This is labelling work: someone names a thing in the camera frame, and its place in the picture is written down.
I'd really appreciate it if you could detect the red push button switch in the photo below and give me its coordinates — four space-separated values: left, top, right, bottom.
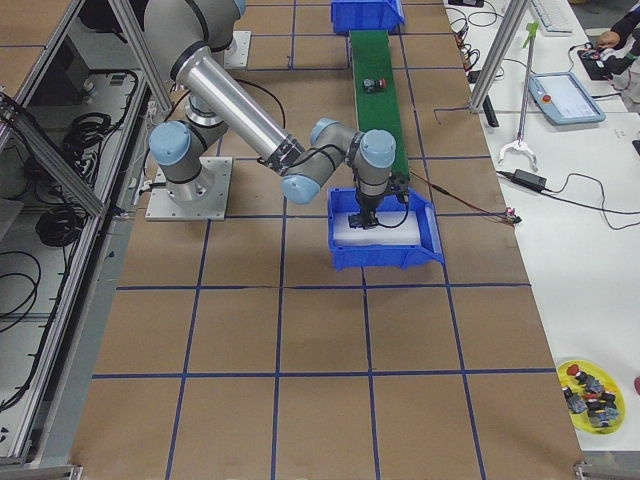
362 78 387 94

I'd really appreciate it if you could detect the right blue storage bin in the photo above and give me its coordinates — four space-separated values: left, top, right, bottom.
327 188 444 270

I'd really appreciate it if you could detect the green handled reacher grabber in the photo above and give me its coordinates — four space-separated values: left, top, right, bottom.
498 21 539 172

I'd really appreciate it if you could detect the yellow tray of buttons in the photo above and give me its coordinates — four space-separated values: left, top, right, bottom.
556 359 626 435

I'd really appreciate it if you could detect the blue storage bin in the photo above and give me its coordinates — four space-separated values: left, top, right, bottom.
327 188 444 270
331 0 405 34

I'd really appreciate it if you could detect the yellow push button switch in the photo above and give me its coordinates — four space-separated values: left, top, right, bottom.
348 213 380 230

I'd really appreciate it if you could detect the left blue storage bin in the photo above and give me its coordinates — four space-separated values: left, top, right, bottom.
331 0 405 34

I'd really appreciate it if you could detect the white foam pad right bin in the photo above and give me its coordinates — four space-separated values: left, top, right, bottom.
331 210 421 246

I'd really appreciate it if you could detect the aluminium frame post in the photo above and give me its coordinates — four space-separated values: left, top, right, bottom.
469 0 529 113

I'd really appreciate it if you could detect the green conveyor belt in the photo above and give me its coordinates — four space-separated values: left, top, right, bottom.
349 30 410 178

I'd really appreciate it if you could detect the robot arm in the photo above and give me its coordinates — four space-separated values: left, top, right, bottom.
143 1 409 229
144 0 246 61

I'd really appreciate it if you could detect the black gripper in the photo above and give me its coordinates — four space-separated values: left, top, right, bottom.
355 172 410 229

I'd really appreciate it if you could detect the black power adapter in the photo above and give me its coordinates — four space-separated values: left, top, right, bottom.
511 169 547 192

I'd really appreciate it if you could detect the red and black wire pair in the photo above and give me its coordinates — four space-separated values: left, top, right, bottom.
409 169 511 221

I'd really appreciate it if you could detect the teach pendant tablet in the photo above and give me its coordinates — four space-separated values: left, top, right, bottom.
529 72 606 125

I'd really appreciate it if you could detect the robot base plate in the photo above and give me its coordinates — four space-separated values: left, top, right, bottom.
146 156 233 221

